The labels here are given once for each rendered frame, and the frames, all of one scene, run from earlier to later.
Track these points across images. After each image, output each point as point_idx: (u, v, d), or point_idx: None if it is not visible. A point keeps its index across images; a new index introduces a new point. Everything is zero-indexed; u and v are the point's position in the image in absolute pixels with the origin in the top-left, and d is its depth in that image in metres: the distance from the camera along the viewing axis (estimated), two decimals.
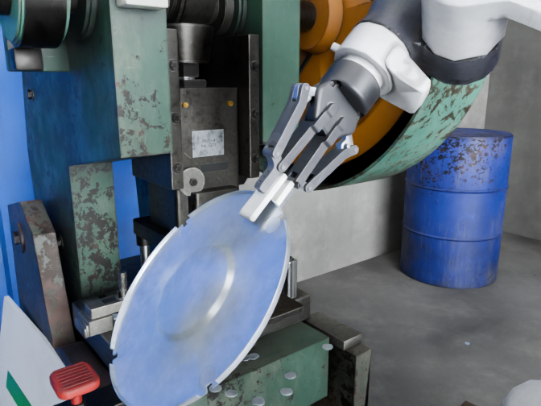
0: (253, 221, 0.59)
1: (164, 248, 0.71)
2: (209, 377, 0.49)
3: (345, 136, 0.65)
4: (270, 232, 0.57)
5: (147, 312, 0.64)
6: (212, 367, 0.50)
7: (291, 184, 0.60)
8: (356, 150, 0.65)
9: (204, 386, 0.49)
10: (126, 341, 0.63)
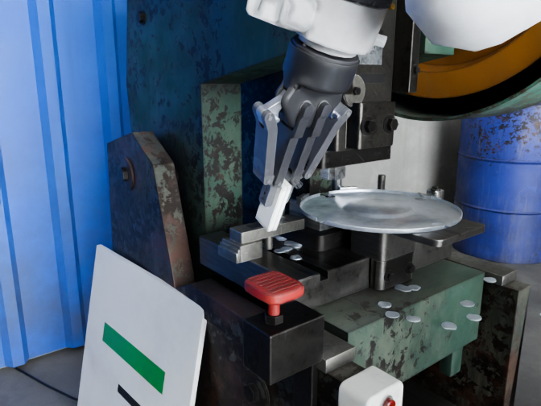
0: (260, 216, 0.64)
1: (402, 195, 1.02)
2: (328, 221, 0.83)
3: (277, 105, 0.52)
4: (432, 224, 0.81)
5: (357, 199, 0.99)
6: (334, 221, 0.83)
7: None
8: (256, 105, 0.52)
9: (323, 221, 0.83)
10: None
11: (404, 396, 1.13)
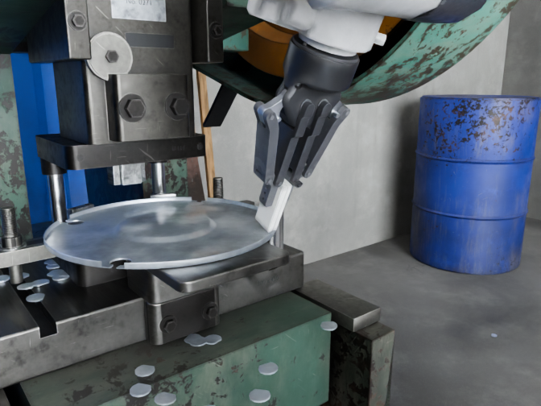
0: (259, 217, 0.64)
1: (58, 231, 0.62)
2: (264, 231, 0.62)
3: (278, 104, 0.52)
4: (200, 205, 0.76)
5: (113, 247, 0.57)
6: (258, 229, 0.63)
7: None
8: (257, 105, 0.52)
9: (267, 234, 0.62)
10: None
11: None
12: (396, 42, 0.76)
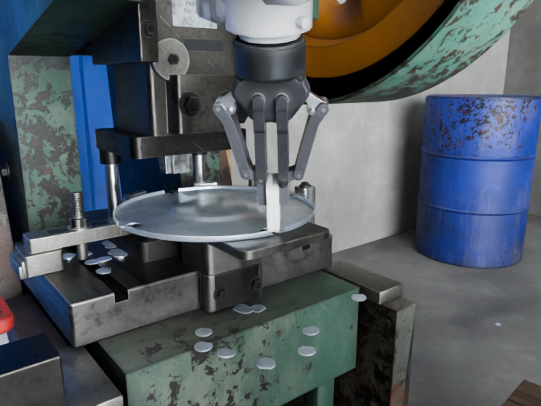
0: None
1: (292, 224, 0.65)
2: (173, 194, 0.82)
3: (237, 98, 0.54)
4: None
5: None
6: (172, 195, 0.82)
7: (272, 175, 0.61)
8: (220, 100, 0.56)
9: (175, 192, 0.83)
10: None
11: None
12: None
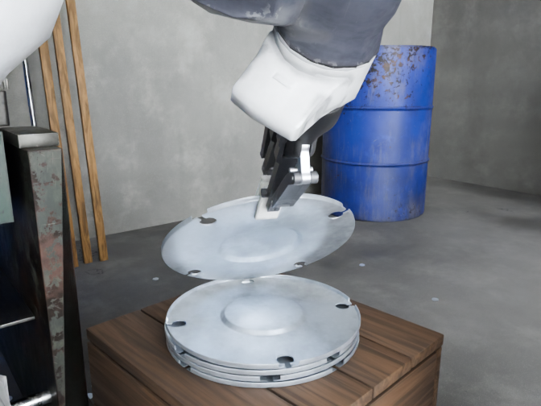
0: None
1: (234, 209, 0.62)
2: None
3: (299, 158, 0.48)
4: None
5: (297, 220, 0.68)
6: None
7: (262, 188, 0.58)
8: (291, 178, 0.48)
9: None
10: None
11: None
12: None
